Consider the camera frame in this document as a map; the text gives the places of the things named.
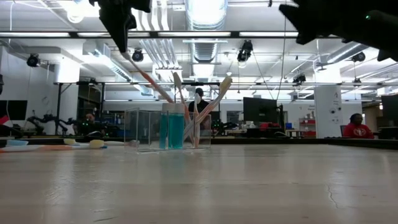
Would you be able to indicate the black metal table frame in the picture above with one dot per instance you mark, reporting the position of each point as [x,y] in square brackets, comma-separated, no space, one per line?
[357,143]

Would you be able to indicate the white ceiling duct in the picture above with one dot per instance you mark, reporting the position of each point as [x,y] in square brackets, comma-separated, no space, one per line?
[124,73]

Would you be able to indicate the silver ventilation duct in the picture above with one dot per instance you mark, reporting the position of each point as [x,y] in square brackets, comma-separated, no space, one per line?
[205,53]

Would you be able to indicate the black background station frame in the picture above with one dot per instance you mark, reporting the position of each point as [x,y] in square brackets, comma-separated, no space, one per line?
[59,109]

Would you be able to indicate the red shelf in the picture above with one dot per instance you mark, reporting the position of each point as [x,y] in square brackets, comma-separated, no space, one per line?
[308,127]

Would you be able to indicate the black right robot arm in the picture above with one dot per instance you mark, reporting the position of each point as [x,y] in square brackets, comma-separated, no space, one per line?
[385,37]

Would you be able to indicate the light blue bowl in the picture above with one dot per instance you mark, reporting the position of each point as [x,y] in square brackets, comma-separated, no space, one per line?
[17,143]

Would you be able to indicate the far toothbrushes on table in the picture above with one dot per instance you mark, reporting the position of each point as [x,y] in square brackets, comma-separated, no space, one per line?
[56,148]

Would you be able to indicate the person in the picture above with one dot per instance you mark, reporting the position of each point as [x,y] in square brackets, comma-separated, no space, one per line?
[90,117]
[199,91]
[357,132]

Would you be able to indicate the black ceiling spotlight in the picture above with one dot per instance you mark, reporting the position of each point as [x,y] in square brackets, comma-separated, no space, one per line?
[33,60]
[359,57]
[245,49]
[137,56]
[299,79]

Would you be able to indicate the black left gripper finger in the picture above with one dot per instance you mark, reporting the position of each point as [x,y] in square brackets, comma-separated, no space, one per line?
[119,21]

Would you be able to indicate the black monitor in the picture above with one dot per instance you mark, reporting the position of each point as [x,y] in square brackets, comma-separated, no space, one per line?
[14,110]
[259,109]
[390,109]

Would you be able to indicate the black overhead light bar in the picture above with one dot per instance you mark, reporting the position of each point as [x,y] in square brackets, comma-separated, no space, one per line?
[233,34]

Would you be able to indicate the white pillar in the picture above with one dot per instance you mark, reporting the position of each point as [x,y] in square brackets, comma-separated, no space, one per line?
[326,109]

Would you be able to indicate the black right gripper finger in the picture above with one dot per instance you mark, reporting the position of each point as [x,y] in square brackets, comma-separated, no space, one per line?
[314,18]

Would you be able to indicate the blue bottle white cap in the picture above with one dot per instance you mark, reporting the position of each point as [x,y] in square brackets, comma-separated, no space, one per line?
[177,130]
[164,130]

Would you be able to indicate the clear acrylic holder box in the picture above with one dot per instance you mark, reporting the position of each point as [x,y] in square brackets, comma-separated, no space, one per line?
[140,130]

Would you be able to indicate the red object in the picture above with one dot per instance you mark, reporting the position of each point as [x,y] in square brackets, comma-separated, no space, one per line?
[3,120]

